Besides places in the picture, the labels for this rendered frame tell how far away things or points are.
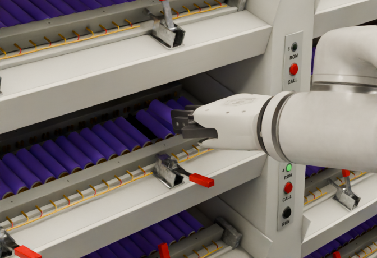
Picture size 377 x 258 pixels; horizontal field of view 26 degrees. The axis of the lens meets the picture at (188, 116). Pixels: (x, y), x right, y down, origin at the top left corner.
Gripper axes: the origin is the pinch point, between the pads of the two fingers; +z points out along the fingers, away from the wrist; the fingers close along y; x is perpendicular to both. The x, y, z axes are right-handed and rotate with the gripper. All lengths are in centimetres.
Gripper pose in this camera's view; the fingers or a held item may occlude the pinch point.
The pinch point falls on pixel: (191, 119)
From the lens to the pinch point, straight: 108.3
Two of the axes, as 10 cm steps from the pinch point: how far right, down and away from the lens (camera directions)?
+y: -7.1, 2.5, -6.6
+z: -6.9, -0.5, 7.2
